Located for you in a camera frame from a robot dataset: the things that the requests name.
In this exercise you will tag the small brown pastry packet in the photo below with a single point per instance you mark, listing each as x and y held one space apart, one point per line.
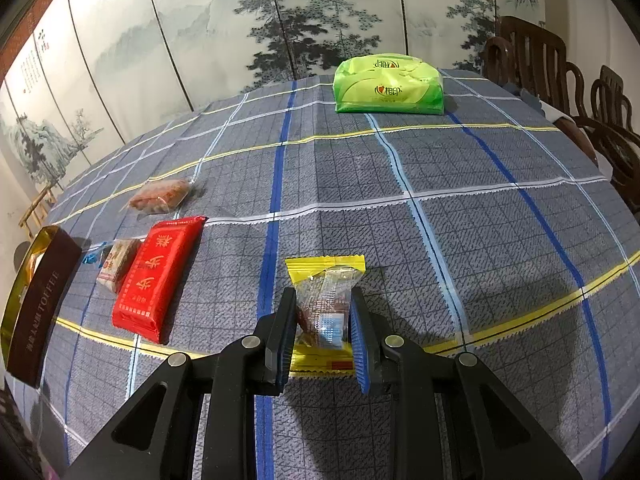
117 265

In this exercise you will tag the painted landscape folding screen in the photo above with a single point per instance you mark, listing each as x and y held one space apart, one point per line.
150 35

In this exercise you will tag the green tissue pack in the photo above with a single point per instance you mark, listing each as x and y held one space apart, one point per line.
390 85

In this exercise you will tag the yellow snack packet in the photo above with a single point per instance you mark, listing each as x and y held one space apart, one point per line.
322 305

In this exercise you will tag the blue candy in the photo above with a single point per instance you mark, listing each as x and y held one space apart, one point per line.
92 256

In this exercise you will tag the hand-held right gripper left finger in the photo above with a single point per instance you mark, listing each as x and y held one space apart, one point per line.
285 340

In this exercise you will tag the light bamboo chair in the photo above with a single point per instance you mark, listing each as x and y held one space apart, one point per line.
37 210

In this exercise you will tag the clear packet of round snacks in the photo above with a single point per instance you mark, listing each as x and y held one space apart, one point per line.
160 196

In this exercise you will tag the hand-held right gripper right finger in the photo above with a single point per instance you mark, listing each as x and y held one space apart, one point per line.
359 340

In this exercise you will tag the dark red tin box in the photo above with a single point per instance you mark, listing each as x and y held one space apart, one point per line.
37 310

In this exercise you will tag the red snack packet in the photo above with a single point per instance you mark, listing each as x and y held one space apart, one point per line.
155 280

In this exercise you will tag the white cloth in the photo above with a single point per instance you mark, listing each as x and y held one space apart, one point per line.
547 107

